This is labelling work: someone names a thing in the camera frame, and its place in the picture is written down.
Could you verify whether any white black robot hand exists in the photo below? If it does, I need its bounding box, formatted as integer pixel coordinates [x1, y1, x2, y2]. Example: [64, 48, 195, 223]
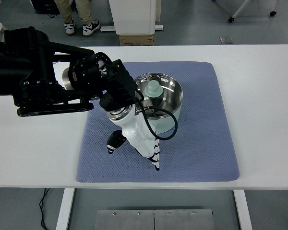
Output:
[107, 104, 160, 171]

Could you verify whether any green pot with handle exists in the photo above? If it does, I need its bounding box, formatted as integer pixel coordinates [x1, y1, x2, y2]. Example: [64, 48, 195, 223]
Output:
[134, 73, 183, 134]

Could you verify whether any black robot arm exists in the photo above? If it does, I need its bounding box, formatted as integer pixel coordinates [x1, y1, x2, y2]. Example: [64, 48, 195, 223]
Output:
[0, 27, 144, 117]

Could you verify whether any blue quilted mat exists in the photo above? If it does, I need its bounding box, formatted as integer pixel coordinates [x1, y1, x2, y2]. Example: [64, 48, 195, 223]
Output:
[76, 61, 240, 183]

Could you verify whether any cardboard box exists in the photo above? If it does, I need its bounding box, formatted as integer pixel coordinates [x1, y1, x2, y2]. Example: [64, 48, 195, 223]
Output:
[119, 34, 155, 46]

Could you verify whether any left white table leg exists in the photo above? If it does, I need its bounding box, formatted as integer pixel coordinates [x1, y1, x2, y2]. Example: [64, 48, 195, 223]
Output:
[55, 188, 75, 230]

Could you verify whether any white table leg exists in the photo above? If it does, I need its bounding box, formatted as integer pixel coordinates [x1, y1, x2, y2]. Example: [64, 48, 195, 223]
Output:
[55, 188, 75, 230]
[233, 189, 252, 230]

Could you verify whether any person in khaki trousers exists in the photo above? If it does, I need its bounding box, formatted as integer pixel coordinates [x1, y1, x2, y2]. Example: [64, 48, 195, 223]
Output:
[54, 0, 100, 37]

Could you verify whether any metal floor socket plate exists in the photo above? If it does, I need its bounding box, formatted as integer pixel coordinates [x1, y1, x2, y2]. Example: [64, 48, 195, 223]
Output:
[219, 36, 234, 44]

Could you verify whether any right white table leg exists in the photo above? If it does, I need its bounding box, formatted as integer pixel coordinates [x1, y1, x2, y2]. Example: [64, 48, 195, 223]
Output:
[233, 189, 252, 230]

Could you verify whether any wheeled chair base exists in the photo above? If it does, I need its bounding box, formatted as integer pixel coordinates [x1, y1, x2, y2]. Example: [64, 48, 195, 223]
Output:
[216, 0, 277, 23]

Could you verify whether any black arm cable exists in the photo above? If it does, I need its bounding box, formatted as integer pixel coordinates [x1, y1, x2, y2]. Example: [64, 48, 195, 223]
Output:
[134, 88, 179, 140]

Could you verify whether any metal base plate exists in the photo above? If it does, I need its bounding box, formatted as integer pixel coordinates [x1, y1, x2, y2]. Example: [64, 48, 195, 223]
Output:
[95, 209, 215, 230]

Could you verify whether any black floor cable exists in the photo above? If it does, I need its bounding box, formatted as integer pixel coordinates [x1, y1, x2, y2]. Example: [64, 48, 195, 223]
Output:
[39, 188, 51, 230]

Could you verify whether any white cabinet pedestal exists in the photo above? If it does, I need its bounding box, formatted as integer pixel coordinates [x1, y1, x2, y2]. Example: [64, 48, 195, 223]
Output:
[100, 0, 163, 35]

